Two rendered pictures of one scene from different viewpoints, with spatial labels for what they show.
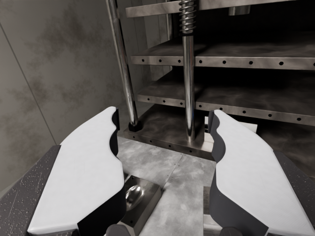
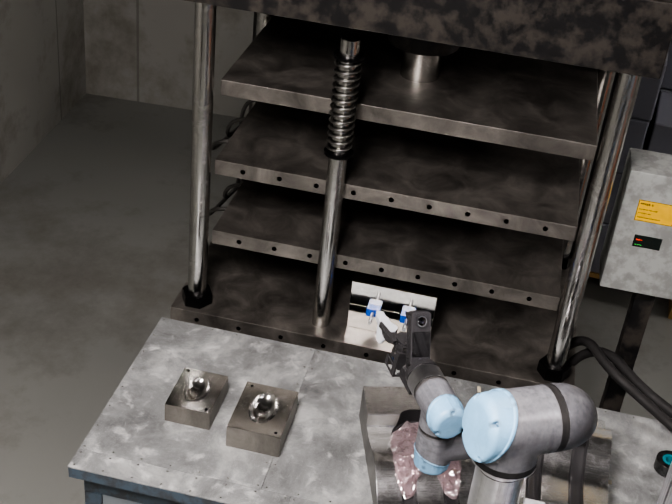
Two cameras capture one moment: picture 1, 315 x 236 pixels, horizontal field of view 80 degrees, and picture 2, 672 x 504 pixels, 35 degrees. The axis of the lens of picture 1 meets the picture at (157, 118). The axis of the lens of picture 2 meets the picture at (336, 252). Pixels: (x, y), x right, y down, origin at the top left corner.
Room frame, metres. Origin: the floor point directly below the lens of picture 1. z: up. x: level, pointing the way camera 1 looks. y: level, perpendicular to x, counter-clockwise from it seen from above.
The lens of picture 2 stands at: (-1.58, 0.88, 2.78)
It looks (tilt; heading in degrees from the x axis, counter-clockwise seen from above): 32 degrees down; 337
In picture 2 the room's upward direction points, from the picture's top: 6 degrees clockwise
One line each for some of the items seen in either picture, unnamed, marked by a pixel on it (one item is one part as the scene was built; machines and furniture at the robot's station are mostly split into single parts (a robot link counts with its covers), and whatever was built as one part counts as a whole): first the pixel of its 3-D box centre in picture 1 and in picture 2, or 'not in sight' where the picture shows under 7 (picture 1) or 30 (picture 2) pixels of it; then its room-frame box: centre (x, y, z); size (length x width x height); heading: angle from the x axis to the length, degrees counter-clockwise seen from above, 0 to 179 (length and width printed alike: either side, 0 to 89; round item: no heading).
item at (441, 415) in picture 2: not in sight; (440, 408); (-0.19, 0.02, 1.43); 0.11 x 0.08 x 0.09; 176
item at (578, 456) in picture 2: not in sight; (557, 457); (0.09, -0.54, 0.92); 0.35 x 0.16 x 0.09; 148
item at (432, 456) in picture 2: not in sight; (441, 444); (-0.19, 0.00, 1.33); 0.11 x 0.08 x 0.11; 86
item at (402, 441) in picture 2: not in sight; (424, 452); (0.21, -0.21, 0.90); 0.26 x 0.18 x 0.08; 165
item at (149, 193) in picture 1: (133, 203); (262, 418); (0.51, 0.14, 0.84); 0.20 x 0.15 x 0.07; 148
